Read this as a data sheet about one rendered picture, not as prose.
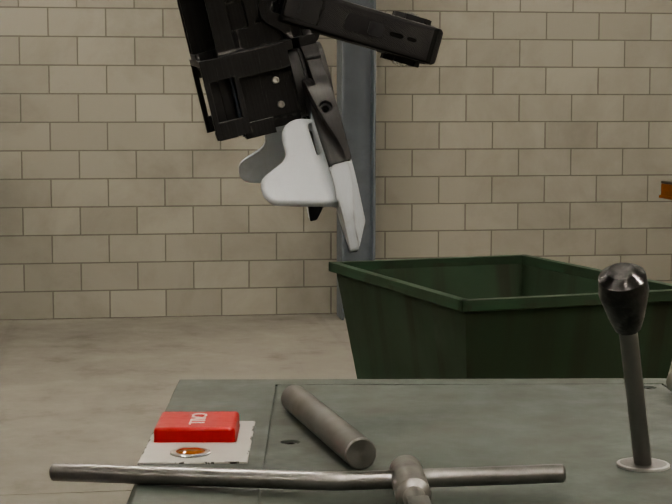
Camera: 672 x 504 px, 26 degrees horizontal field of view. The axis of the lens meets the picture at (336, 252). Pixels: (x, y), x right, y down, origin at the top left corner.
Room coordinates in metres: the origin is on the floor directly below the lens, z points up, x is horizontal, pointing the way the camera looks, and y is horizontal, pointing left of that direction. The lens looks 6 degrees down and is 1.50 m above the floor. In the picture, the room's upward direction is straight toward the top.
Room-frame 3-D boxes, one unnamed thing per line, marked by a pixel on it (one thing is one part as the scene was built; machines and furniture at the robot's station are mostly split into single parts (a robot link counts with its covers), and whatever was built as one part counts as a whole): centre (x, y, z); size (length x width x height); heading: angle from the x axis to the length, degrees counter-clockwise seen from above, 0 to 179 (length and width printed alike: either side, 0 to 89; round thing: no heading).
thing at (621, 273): (0.91, -0.18, 1.38); 0.04 x 0.03 x 0.05; 1
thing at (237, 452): (1.06, 0.10, 1.23); 0.13 x 0.08 x 0.06; 1
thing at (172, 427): (1.08, 0.10, 1.26); 0.06 x 0.06 x 0.02; 1
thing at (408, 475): (0.87, -0.05, 1.27); 0.12 x 0.02 x 0.02; 2
